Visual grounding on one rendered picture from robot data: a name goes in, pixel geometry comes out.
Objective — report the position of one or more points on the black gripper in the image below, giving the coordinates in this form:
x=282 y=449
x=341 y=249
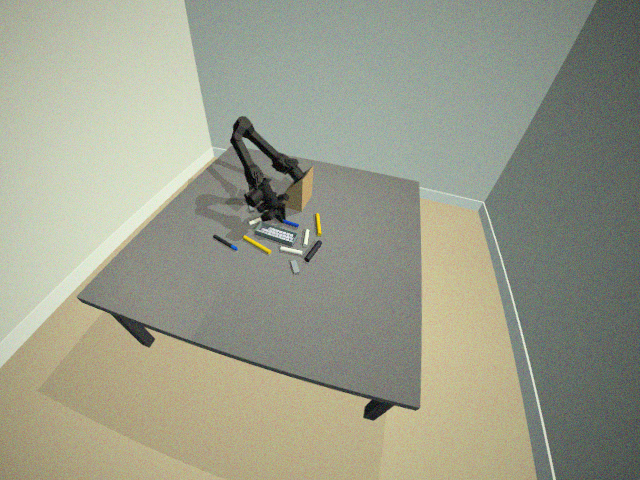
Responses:
x=277 y=208

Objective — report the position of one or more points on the black marker with blue cap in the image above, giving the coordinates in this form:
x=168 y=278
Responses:
x=225 y=242

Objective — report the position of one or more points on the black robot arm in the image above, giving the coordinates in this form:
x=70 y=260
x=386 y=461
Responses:
x=253 y=174

